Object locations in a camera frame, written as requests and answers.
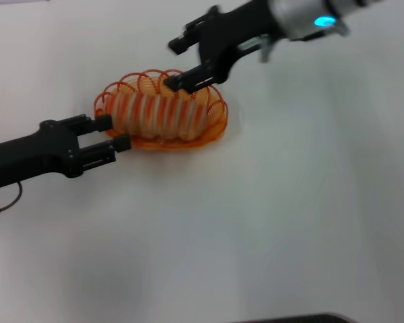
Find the striped orange bread loaf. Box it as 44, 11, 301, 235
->
107, 86, 210, 142

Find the orange wire basket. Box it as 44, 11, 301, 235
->
94, 68, 230, 153

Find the thin black cable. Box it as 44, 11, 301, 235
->
0, 181, 24, 217

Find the dark rounded object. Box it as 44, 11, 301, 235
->
234, 312, 355, 323

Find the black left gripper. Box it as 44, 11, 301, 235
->
0, 114, 133, 191

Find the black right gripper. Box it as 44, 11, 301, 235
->
163, 0, 283, 93

